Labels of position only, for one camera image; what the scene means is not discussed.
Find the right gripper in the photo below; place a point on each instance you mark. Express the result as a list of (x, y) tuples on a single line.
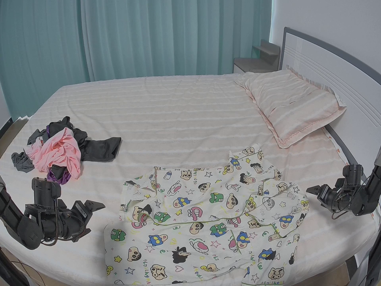
[(329, 198)]

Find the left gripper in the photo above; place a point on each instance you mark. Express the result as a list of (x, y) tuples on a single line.
[(74, 217)]

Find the white printed pyjama top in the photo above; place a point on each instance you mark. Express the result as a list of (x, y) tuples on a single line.
[(208, 213)]

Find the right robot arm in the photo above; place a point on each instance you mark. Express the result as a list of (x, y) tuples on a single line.
[(364, 195)]

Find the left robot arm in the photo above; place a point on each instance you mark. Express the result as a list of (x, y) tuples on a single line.
[(29, 231)]

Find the pile of clothes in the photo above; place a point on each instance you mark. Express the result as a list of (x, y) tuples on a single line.
[(59, 153)]

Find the pink striped pillow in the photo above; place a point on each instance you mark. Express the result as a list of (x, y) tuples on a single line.
[(294, 106)]

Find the bed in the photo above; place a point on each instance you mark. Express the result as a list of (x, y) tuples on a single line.
[(178, 106)]

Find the grey bedside table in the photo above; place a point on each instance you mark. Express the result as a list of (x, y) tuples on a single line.
[(256, 61)]

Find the blue-green curtain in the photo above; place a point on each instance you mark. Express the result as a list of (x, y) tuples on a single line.
[(41, 40), (178, 25)]

